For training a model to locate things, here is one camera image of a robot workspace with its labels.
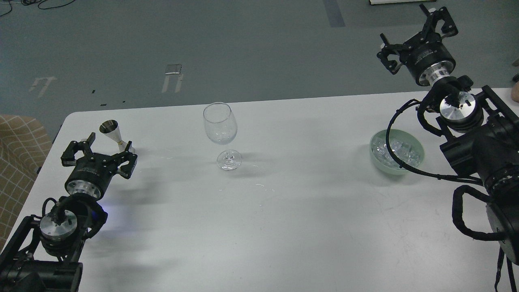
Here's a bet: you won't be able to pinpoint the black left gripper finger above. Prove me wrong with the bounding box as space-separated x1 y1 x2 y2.
61 133 96 167
102 141 138 179

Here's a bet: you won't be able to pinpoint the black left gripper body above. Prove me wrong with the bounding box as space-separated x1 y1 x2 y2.
64 157 118 200

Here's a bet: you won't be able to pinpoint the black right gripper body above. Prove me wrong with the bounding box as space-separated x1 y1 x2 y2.
401 33 456 86

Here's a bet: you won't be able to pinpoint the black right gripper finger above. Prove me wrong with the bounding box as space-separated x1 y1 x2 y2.
377 33 407 75
419 4 459 41

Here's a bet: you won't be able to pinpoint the steel cocktail jigger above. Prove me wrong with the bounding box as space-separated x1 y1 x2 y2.
99 120 137 155

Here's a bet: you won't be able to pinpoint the clear ice cubes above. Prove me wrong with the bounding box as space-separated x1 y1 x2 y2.
371 137 422 169

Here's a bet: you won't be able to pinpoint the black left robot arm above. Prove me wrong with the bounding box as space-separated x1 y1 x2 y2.
1 133 137 292

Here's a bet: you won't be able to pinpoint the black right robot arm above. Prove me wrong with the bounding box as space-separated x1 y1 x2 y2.
377 4 519 292

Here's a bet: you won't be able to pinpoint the clear wine glass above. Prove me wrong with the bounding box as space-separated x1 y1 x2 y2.
203 102 242 171

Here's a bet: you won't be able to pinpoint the tan checkered chair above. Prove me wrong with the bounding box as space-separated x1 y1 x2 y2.
0 114 52 247

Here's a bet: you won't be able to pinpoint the white board on floor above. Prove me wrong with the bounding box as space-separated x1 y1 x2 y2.
368 0 436 5

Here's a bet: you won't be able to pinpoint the green bowl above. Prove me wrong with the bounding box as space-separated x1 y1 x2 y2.
369 129 425 175

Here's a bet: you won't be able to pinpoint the black floor cable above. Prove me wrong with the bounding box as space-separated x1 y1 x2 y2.
0 0 76 17

